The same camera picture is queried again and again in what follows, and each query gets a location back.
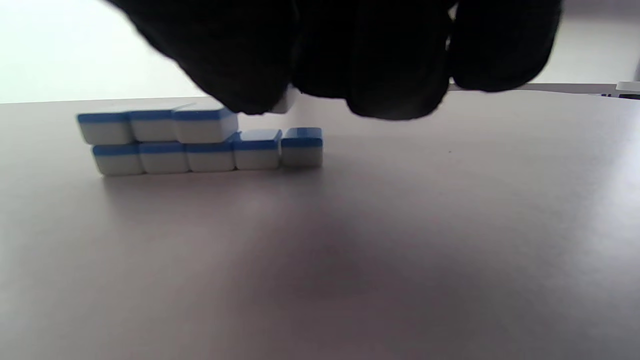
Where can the blue mahjong tile wall row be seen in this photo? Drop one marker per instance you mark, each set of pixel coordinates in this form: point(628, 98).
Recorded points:
point(210, 157)

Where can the person's right hand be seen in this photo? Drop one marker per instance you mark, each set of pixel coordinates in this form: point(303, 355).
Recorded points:
point(350, 45)

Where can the single blue mahjong tile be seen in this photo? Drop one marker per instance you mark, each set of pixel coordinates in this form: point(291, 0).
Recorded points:
point(287, 102)

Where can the grey roller blind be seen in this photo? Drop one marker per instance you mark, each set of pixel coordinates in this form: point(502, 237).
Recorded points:
point(595, 50)

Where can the wide white roller blind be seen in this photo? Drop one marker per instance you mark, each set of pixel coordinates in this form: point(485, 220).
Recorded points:
point(60, 50)

